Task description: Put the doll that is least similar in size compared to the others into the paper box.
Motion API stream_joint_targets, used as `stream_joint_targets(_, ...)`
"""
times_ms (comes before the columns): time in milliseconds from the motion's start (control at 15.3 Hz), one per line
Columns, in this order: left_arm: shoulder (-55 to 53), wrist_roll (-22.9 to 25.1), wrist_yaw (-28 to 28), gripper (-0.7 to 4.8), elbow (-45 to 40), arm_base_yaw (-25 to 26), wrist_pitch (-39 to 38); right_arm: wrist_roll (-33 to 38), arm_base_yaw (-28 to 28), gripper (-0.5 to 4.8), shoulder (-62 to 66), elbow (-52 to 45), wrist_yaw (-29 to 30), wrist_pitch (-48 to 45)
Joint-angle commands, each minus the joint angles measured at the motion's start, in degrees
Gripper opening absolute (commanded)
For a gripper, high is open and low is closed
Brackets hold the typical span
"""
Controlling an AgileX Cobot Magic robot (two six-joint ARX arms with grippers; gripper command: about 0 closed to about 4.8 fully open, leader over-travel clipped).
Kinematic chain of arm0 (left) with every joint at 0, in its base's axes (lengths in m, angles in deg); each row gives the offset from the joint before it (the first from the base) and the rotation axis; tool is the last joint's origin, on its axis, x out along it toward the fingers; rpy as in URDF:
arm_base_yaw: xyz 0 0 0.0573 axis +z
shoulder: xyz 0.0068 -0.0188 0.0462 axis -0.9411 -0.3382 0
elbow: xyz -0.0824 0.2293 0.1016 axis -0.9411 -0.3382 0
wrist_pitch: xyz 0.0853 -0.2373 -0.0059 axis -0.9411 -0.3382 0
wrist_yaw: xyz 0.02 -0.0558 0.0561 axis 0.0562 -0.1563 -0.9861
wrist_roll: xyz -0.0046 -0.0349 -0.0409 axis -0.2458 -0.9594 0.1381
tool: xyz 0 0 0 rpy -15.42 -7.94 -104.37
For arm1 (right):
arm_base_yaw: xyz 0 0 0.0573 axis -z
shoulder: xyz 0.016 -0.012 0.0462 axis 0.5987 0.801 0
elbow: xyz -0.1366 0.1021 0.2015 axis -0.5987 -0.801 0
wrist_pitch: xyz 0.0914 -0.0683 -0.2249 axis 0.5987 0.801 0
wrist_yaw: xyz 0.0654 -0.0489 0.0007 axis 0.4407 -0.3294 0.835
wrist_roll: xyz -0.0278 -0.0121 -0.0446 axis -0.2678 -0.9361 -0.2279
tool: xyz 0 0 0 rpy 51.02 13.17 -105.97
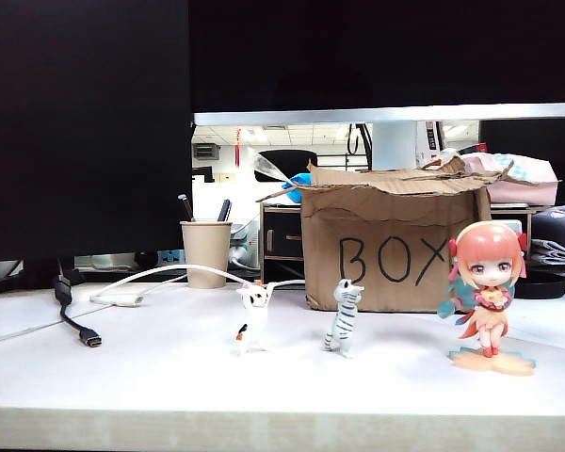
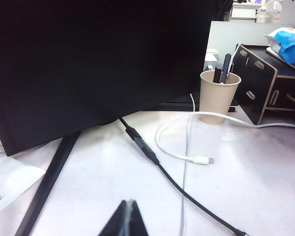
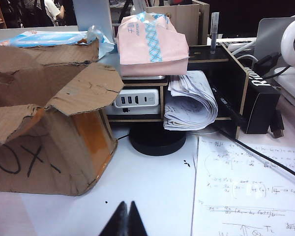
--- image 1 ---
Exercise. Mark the pink-haired anime girl doll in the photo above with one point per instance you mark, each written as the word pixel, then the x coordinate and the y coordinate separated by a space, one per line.
pixel 489 273

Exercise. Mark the black round stand base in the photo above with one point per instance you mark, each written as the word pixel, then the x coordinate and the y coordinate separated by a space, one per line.
pixel 541 286

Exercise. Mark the silver monitor stand base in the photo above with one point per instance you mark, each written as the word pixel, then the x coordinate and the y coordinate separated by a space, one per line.
pixel 110 260

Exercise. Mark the white power strip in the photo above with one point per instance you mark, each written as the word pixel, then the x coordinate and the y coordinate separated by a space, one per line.
pixel 512 225

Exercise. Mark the black flat marker pen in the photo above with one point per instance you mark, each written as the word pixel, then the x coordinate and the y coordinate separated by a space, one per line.
pixel 224 210

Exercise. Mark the red hanging ornament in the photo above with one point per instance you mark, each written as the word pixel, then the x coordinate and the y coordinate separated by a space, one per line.
pixel 238 143

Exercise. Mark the large black monitor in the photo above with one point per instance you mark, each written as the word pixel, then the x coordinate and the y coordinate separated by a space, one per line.
pixel 85 127

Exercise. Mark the wooden black drawer organizer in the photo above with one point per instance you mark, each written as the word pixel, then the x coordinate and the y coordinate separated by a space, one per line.
pixel 282 237

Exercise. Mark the dark background monitor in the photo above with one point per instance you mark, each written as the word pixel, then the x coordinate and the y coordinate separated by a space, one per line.
pixel 532 136

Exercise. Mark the black pen with silver tip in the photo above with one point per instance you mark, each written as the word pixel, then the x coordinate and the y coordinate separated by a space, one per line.
pixel 186 206

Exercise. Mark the blue rubber glove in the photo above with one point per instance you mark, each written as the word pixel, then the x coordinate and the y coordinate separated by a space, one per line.
pixel 302 182

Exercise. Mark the white monitor stand column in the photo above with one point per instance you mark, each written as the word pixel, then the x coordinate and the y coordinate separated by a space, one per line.
pixel 394 143

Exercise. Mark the brown paper cup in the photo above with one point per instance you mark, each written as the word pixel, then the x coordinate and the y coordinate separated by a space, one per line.
pixel 206 254

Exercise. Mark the clear plastic wrapper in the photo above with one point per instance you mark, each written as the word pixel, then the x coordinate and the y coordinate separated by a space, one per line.
pixel 269 166

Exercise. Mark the cardboard box marked BOX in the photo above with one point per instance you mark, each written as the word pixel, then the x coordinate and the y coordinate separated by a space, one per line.
pixel 386 249

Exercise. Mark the white calico cat figurine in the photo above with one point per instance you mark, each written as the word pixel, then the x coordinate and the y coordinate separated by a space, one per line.
pixel 253 308

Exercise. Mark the grey striped cat figurine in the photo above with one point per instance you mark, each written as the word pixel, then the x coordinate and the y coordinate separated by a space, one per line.
pixel 344 320

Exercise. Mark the pink tissue pack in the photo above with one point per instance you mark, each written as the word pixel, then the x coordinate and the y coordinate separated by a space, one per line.
pixel 529 181

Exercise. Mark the black office chair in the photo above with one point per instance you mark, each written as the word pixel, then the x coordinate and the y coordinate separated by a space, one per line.
pixel 287 160

